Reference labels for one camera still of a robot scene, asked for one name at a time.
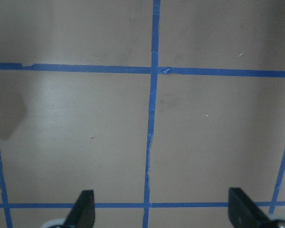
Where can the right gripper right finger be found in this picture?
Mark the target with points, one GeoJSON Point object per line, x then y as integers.
{"type": "Point", "coordinates": [244, 213]}

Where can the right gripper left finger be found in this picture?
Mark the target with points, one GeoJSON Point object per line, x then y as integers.
{"type": "Point", "coordinates": [82, 214]}

